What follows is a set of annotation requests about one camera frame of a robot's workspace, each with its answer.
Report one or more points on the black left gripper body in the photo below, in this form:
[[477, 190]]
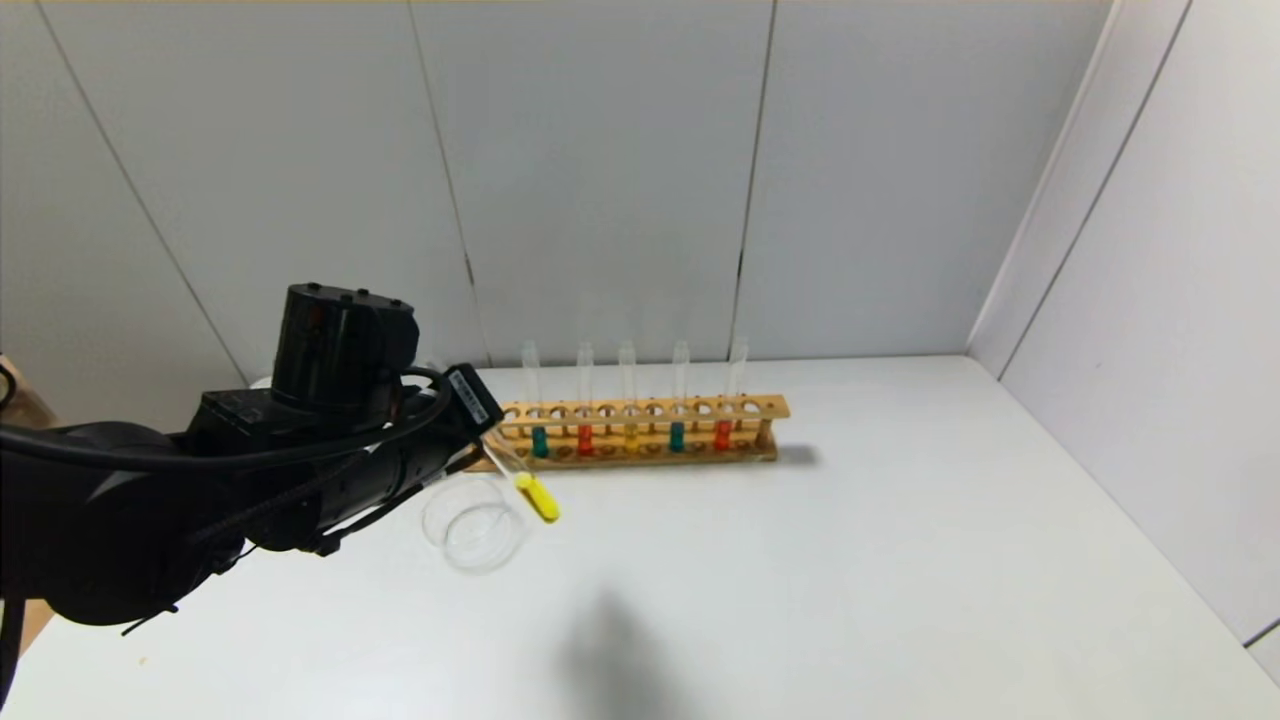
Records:
[[473, 398]]

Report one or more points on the glass tube with yellow pigment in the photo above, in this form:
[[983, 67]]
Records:
[[631, 438], [537, 497]]

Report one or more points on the orange and black left arm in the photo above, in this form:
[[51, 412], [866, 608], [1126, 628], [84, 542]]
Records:
[[120, 520]]

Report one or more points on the glass tube with blue pigment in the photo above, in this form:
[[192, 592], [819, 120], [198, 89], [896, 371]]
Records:
[[540, 442], [677, 437]]

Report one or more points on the glass tube with red pigment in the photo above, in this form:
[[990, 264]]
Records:
[[585, 441], [722, 435]]

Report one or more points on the wooden test tube rack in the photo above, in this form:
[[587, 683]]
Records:
[[650, 410]]

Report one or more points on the clear glass dish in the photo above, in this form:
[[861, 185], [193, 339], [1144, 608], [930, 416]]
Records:
[[480, 540]]

